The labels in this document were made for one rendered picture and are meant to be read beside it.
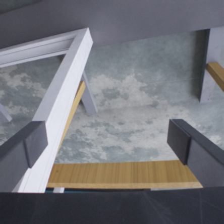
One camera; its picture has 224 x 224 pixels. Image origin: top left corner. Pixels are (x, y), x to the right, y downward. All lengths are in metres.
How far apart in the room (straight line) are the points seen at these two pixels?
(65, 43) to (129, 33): 0.29
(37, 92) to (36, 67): 0.18
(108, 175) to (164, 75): 0.64
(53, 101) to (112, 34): 0.49
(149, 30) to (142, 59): 0.17
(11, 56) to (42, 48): 0.19
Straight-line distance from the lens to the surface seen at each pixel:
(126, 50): 0.88
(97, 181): 0.52
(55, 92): 0.45
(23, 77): 1.15
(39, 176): 0.37
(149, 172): 0.50
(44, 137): 0.17
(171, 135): 0.16
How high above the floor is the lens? 0.83
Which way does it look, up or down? 49 degrees down
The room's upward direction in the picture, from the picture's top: 171 degrees counter-clockwise
